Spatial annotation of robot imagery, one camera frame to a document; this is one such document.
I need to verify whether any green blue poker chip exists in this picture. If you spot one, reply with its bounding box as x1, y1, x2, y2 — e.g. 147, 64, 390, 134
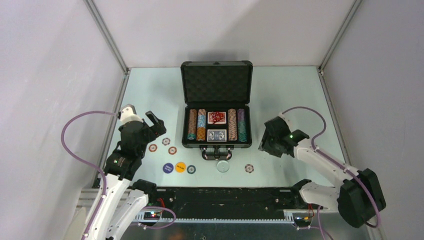
186, 165, 196, 175

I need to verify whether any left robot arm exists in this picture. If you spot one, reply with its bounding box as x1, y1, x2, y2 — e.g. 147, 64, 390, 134
81, 107, 167, 240

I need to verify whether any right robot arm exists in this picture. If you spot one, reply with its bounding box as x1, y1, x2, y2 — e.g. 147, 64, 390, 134
259, 115, 387, 228

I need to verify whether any red dice set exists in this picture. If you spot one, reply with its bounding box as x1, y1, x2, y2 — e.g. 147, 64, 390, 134
207, 111, 227, 125

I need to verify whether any orange poker chip at edge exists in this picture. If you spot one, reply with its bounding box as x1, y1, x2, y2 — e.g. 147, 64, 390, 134
148, 144, 158, 152

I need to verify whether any white red poker chip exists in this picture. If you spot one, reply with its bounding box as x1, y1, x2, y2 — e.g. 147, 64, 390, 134
162, 137, 171, 146

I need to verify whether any brown white poker chip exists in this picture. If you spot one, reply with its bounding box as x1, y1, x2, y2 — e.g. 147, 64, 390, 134
244, 164, 254, 174

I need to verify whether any purple green chip stack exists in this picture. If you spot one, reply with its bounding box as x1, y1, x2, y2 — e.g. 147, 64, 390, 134
237, 108, 248, 143

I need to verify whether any blue small blind button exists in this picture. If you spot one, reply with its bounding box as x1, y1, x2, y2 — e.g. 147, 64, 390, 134
162, 162, 174, 174

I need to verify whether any pink brown chip stack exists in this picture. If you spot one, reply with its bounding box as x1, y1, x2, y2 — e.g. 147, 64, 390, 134
228, 108, 238, 141

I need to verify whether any blue orange chip stack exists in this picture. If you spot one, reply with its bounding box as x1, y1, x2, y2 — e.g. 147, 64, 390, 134
196, 109, 207, 141

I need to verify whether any yellow big blind button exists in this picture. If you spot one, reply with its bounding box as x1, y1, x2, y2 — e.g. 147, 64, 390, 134
175, 161, 187, 173

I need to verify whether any clear dealer button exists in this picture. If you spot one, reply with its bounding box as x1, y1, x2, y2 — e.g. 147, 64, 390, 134
216, 160, 230, 173

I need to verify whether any blue playing card deck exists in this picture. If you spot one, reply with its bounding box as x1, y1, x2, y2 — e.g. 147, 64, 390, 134
206, 129, 228, 142

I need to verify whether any black poker case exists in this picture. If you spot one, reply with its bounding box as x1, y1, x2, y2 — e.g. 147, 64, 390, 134
180, 60, 254, 161

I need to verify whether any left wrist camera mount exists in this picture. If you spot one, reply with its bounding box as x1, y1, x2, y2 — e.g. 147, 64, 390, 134
118, 104, 143, 125

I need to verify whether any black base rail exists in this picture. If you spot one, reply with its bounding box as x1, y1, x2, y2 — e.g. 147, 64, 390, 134
147, 187, 318, 221

